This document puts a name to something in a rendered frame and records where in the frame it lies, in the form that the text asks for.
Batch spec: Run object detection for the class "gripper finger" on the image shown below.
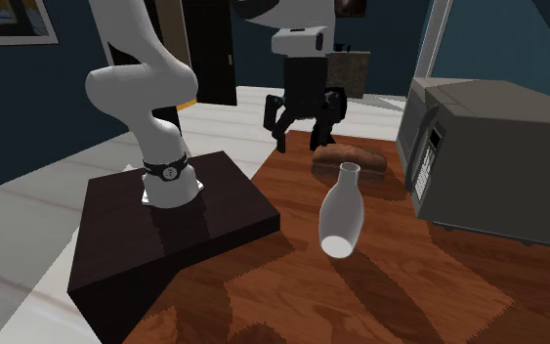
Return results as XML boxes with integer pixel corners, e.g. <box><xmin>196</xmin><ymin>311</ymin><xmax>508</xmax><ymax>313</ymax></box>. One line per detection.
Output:
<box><xmin>309</xmin><ymin>88</ymin><xmax>349</xmax><ymax>152</ymax></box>
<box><xmin>263</xmin><ymin>93</ymin><xmax>301</xmax><ymax>154</ymax></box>

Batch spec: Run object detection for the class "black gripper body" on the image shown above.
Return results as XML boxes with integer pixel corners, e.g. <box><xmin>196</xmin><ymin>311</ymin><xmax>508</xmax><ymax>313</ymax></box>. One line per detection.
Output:
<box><xmin>283</xmin><ymin>56</ymin><xmax>331</xmax><ymax>120</ymax></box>

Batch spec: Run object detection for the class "brown bread loaf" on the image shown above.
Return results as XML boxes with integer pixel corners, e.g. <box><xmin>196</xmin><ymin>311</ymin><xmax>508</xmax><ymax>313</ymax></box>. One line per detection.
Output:
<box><xmin>311</xmin><ymin>144</ymin><xmax>389</xmax><ymax>185</ymax></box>

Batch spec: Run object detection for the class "brown stone cabinet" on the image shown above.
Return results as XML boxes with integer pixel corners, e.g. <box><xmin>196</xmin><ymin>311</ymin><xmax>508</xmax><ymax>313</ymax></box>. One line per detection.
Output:
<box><xmin>325</xmin><ymin>43</ymin><xmax>372</xmax><ymax>101</ymax></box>

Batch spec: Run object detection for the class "dark door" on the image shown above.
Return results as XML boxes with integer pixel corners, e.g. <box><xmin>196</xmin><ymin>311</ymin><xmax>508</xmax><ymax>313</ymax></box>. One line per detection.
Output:
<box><xmin>181</xmin><ymin>0</ymin><xmax>238</xmax><ymax>108</ymax></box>

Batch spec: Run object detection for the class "white vase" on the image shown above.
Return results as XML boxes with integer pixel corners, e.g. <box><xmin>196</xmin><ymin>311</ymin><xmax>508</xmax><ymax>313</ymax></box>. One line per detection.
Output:
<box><xmin>317</xmin><ymin>161</ymin><xmax>366</xmax><ymax>260</ymax></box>

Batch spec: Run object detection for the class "grey microwave oven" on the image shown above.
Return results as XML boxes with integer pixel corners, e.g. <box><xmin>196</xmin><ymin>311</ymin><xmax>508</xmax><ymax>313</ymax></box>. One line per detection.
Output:
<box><xmin>395</xmin><ymin>76</ymin><xmax>550</xmax><ymax>248</ymax></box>

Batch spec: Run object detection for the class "dark robot stand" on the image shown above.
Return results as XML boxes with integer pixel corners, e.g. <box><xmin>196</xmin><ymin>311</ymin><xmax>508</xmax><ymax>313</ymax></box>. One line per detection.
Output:
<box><xmin>66</xmin><ymin>150</ymin><xmax>281</xmax><ymax>344</ymax></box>

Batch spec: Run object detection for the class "brown wooden table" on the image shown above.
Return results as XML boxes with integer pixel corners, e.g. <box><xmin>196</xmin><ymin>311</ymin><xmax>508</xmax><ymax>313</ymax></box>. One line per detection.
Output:
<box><xmin>121</xmin><ymin>129</ymin><xmax>550</xmax><ymax>344</ymax></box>

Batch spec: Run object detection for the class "small dark wall picture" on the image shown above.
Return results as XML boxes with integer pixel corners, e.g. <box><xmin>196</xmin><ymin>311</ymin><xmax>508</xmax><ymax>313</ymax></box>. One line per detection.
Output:
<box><xmin>333</xmin><ymin>0</ymin><xmax>368</xmax><ymax>20</ymax></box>

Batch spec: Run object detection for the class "white door frame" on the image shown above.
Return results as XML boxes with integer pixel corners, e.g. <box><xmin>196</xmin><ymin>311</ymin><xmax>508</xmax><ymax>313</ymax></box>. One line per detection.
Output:
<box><xmin>414</xmin><ymin>0</ymin><xmax>454</xmax><ymax>80</ymax></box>

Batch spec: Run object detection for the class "framed wall picture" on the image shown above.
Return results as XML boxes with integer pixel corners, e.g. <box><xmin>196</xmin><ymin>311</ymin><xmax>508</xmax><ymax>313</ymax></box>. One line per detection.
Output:
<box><xmin>0</xmin><ymin>0</ymin><xmax>60</xmax><ymax>48</ymax></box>

